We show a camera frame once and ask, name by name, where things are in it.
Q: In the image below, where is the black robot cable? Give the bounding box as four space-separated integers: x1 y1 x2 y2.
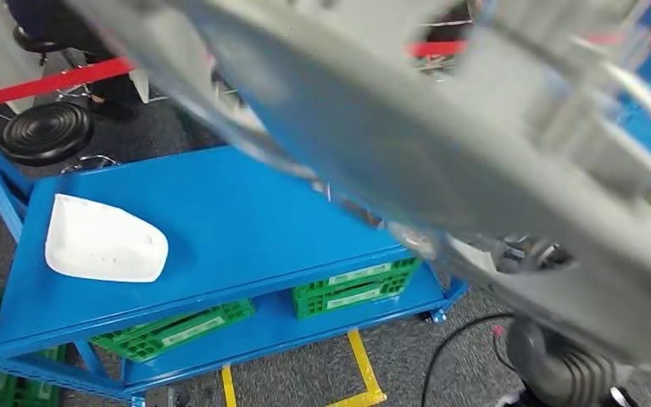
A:
420 312 515 407

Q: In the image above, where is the white plastic mirror cover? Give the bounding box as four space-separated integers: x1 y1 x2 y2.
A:
44 193 170 284

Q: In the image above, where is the green folded plastic crate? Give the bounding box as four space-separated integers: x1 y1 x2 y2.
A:
294 275 411 321
292 257 422 298
88 298 256 364

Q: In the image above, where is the yellow floor tape square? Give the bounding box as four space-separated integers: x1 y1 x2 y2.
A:
221 329 388 407

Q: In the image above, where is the silver wheel hubcap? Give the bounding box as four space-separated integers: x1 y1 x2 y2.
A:
64 0 651 388

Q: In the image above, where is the person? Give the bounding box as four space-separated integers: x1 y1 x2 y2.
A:
5 0 144 122

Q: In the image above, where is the red barrier belt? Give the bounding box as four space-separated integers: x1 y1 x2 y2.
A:
406 31 651 59
0 56 136 112

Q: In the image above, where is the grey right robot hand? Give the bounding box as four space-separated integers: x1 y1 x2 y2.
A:
504 315 564 376

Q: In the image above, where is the black ribbed round stool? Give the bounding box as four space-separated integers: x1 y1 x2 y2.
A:
0 102 120 176

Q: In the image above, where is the white desk panel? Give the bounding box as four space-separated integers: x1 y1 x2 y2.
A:
0 0 43 114

